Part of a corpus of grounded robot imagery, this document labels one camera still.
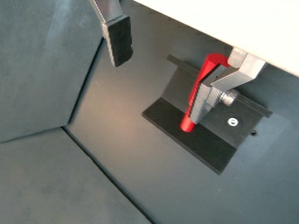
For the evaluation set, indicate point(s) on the right bracket screw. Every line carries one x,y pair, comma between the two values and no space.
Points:
233,122

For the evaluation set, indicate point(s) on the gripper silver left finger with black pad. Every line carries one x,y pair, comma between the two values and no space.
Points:
116,30

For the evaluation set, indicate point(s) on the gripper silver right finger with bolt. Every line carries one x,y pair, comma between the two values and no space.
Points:
222,73

